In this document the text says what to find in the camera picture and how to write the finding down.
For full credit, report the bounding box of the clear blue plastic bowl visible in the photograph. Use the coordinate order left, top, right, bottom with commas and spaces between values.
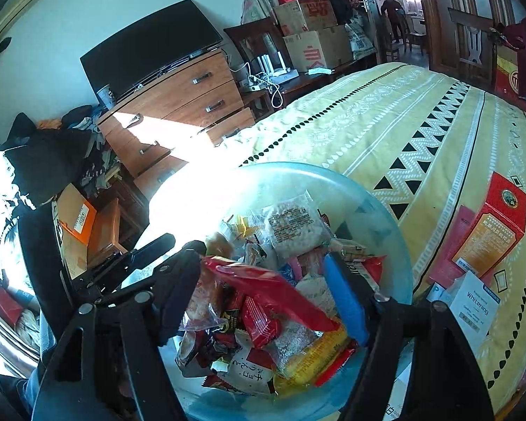
148, 161, 416, 421

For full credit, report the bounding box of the long red snack packet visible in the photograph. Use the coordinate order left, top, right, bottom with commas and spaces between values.
201, 255, 339, 333

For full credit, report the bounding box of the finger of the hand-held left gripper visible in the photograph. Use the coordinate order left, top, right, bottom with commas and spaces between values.
67, 232, 177, 302

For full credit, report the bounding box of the red yellow printed box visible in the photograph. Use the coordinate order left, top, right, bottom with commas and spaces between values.
494, 47, 526, 102

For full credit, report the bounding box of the wooden chair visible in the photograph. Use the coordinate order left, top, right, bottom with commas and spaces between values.
446, 7, 499, 92

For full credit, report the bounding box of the yellow patterned bedsheet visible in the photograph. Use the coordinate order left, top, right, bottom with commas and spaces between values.
201, 61, 526, 409

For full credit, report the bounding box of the small wooden stool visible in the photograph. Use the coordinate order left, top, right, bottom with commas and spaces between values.
87, 196, 130, 266

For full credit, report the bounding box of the white power strip with cables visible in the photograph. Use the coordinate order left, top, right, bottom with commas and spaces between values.
227, 68, 286, 111

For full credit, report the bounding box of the wooden chest of drawers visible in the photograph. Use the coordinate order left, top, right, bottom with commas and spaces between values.
95, 47, 258, 205

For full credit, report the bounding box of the black flat television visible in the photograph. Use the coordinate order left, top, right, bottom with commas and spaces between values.
79, 0, 224, 102

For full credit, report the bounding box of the white router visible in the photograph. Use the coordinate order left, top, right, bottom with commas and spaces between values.
255, 49, 299, 85

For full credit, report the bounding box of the dark wooden desk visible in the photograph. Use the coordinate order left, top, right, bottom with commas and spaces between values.
223, 21, 349, 112

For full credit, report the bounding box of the flat red box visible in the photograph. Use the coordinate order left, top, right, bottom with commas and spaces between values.
426, 204, 479, 291

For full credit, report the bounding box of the red and orange carton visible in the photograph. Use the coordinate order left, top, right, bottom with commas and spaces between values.
448, 171, 526, 280

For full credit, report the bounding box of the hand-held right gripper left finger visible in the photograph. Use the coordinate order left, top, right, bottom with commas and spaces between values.
31, 240, 203, 421

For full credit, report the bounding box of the pile of dark clothes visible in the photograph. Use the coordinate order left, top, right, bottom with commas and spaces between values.
0, 112, 99, 213

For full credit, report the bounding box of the orange cardboard box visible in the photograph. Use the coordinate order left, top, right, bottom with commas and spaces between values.
54, 182, 98, 269

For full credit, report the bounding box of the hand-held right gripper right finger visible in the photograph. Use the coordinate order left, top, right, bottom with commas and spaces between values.
323, 251, 494, 421

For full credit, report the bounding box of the cardboard box with red print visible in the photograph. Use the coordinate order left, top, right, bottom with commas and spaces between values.
282, 23, 355, 74
273, 0, 339, 36

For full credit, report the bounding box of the white carton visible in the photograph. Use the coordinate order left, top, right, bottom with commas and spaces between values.
446, 270, 503, 343

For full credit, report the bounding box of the pile of snack packets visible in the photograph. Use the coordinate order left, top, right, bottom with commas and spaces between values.
175, 189, 389, 397

